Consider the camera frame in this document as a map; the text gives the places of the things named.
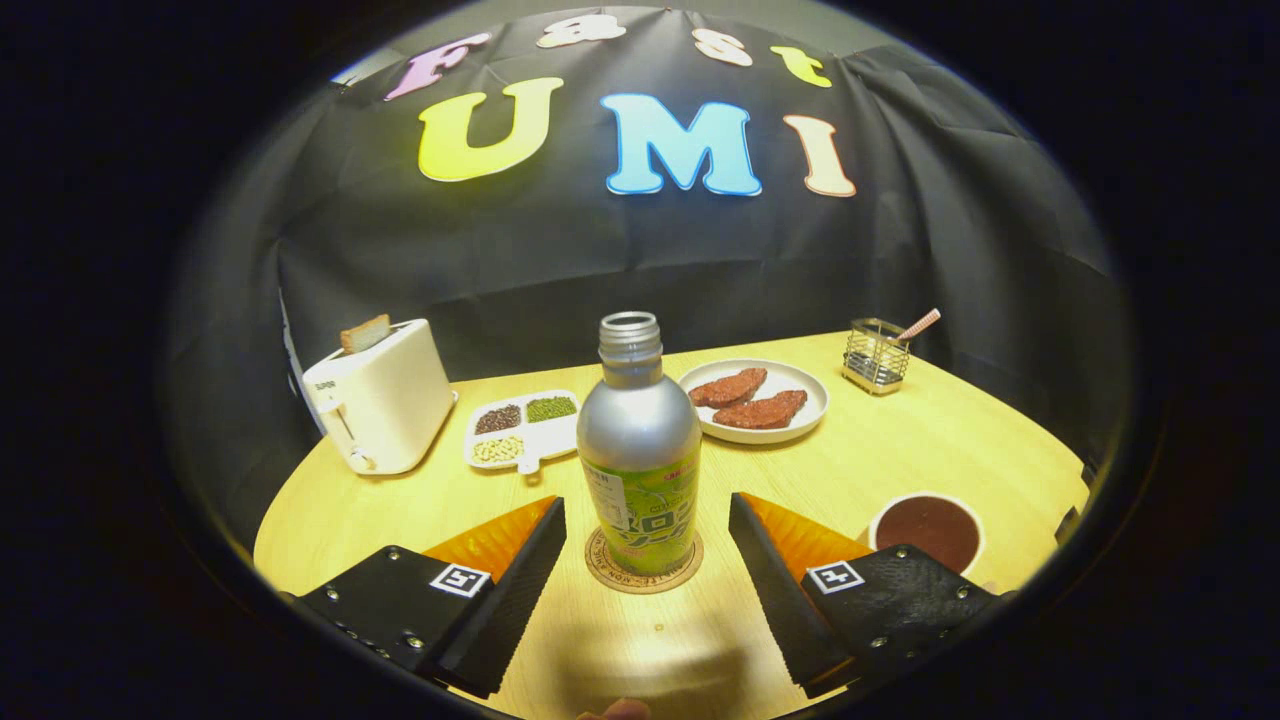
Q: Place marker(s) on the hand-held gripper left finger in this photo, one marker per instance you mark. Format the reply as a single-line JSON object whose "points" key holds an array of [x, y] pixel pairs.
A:
{"points": [[505, 620]]}

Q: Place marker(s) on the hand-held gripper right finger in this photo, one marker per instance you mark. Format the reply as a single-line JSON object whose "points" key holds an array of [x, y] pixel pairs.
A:
{"points": [[790, 620]]}

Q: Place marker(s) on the round cork coaster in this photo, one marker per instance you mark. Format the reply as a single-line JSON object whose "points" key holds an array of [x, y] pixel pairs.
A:
{"points": [[608, 577]]}

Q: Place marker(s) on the silver green juice bottle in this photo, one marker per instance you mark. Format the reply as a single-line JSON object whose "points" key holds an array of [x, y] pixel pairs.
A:
{"points": [[638, 440]]}

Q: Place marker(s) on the white divided bean dish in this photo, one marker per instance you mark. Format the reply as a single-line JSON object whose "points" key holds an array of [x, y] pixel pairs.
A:
{"points": [[545, 435]]}

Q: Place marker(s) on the wooden table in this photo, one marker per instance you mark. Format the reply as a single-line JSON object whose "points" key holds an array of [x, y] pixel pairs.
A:
{"points": [[900, 450]]}

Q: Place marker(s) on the brown meat slice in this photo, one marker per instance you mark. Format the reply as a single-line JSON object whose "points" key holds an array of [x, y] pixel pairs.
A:
{"points": [[762, 411], [728, 387]]}

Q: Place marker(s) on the white toaster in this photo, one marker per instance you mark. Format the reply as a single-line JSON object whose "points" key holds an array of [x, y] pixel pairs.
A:
{"points": [[390, 410]]}

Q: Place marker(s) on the white oval plate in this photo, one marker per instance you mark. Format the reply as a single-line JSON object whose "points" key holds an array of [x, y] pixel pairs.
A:
{"points": [[800, 378]]}

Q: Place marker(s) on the bread slice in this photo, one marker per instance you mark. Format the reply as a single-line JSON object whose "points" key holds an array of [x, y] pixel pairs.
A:
{"points": [[365, 333]]}

